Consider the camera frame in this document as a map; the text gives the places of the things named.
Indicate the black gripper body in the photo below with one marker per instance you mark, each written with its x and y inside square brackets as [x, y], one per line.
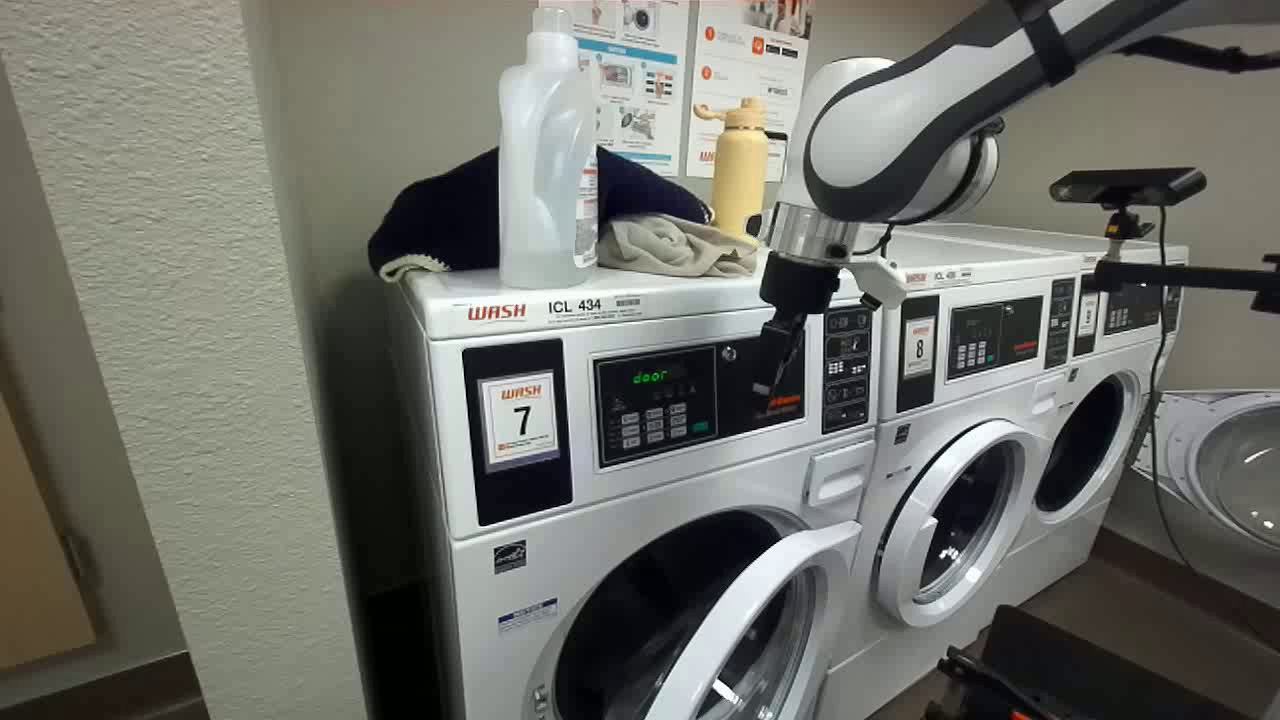
[801, 285]

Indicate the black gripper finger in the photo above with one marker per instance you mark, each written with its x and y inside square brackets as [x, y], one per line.
[791, 356]
[760, 370]

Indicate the round white washing machine door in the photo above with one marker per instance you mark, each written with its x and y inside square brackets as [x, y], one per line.
[920, 532]
[746, 626]
[1052, 460]

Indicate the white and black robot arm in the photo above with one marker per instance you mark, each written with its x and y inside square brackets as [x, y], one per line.
[904, 121]

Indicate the white washing machine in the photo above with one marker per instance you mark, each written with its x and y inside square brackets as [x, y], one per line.
[960, 402]
[1134, 363]

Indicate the white washing machine number seven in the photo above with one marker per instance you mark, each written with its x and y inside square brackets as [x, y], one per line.
[535, 586]

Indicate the beige crumpled cloth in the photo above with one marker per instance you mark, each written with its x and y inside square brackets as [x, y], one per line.
[672, 247]

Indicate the yellow water bottle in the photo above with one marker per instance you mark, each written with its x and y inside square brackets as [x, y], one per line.
[737, 166]

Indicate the translucent detergent bottle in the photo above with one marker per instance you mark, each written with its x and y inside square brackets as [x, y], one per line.
[546, 163]

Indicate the navy knit cloth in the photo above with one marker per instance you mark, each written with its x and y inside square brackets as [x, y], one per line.
[447, 212]

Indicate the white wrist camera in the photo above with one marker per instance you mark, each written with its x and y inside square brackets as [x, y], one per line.
[880, 276]

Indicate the orange and white wall poster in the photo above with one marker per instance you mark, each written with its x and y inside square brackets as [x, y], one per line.
[746, 55]

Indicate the blue and white wall poster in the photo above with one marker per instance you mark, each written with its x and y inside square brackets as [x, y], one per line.
[641, 80]

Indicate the black stereo camera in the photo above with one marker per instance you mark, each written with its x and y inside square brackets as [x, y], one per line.
[1124, 186]

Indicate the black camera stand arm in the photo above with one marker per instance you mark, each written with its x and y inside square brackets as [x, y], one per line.
[1175, 276]

